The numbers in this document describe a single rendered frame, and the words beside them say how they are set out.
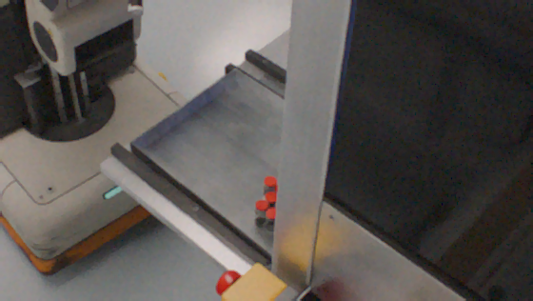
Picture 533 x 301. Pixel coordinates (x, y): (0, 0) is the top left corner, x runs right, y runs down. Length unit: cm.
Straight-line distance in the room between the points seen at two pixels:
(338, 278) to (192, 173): 44
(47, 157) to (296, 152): 141
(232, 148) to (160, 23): 170
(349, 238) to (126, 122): 143
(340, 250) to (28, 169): 138
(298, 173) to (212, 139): 51
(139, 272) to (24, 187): 41
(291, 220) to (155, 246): 138
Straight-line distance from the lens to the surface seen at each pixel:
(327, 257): 96
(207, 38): 294
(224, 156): 135
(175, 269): 227
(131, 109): 230
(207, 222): 124
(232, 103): 144
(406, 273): 88
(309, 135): 83
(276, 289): 102
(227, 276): 105
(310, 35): 75
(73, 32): 177
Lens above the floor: 190
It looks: 47 degrees down
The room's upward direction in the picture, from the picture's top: 1 degrees counter-clockwise
